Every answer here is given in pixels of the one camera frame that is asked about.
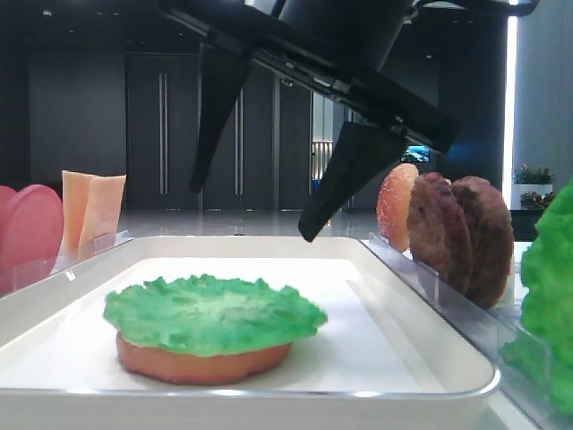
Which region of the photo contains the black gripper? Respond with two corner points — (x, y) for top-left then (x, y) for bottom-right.
(151, 0), (540, 244)

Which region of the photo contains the green lettuce leaf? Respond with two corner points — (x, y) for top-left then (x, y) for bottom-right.
(103, 274), (328, 357)
(501, 185), (572, 416)

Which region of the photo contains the upright bread slice right rack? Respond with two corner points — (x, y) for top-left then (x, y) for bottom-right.
(376, 163), (419, 253)

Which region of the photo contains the rear brown meat patty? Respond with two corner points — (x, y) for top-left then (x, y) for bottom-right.
(406, 172), (473, 295)

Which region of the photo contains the brown meat patty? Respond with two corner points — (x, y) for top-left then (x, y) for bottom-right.
(452, 176), (514, 309)
(406, 172), (473, 295)

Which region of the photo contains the front brown meat patty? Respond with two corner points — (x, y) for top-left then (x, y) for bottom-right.
(452, 176), (514, 309)

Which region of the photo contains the front orange cheese slice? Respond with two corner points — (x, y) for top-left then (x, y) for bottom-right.
(77, 175), (126, 261)

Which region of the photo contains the orange cheese slice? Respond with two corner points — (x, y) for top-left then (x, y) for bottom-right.
(77, 175), (126, 261)
(62, 170), (95, 255)

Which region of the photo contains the rear orange cheese slice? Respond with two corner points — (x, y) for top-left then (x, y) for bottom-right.
(62, 170), (95, 255)

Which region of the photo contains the front red tomato slice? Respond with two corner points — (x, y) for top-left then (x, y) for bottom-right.
(1, 185), (64, 275)

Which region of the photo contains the red tomato slice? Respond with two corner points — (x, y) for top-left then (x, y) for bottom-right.
(1, 185), (64, 275)
(0, 185), (17, 211)

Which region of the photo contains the round bread slice on tray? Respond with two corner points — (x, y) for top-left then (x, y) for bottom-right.
(115, 334), (292, 386)

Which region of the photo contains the rear red tomato slice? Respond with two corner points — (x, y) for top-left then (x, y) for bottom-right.
(0, 185), (17, 211)

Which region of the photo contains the green lettuce leaf in rack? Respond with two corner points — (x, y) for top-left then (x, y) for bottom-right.
(501, 185), (572, 416)

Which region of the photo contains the dark double door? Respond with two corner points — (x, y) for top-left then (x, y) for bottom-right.
(126, 55), (311, 211)

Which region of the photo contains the potted plant in white planter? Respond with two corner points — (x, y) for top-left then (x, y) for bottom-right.
(511, 165), (554, 210)

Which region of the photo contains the white rectangular tray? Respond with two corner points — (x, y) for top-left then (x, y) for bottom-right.
(1, 236), (500, 429)

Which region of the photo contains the clear acrylic rack right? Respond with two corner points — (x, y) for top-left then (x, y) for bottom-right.
(365, 232), (572, 429)

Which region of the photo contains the clear acrylic rack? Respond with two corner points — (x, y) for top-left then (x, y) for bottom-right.
(1, 230), (130, 297)
(365, 232), (572, 429)

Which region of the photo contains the clear acrylic rack left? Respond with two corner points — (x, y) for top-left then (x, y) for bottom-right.
(1, 230), (130, 297)

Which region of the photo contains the small wall screen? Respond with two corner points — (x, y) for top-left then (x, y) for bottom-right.
(401, 145), (430, 163)

